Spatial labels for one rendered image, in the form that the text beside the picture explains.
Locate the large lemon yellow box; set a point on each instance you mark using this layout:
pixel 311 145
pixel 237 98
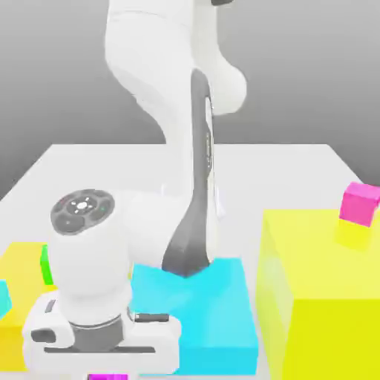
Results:
pixel 326 297

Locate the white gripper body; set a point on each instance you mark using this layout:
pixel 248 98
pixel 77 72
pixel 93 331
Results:
pixel 154 338

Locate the large golden yellow box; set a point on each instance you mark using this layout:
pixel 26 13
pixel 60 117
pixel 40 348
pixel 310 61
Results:
pixel 17 264

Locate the small pink cube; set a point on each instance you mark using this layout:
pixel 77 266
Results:
pixel 357 207

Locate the large cyan box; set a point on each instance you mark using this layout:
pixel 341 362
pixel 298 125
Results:
pixel 219 311

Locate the small yellow cube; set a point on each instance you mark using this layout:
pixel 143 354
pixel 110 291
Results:
pixel 351 237

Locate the small green cube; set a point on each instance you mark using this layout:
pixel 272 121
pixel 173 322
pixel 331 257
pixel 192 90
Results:
pixel 46 267

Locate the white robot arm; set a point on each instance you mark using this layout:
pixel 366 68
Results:
pixel 148 74

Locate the small cyan cube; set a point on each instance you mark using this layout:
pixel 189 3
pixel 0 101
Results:
pixel 4 298

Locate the small magenta cube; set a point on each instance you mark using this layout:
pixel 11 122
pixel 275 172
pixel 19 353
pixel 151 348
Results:
pixel 108 377

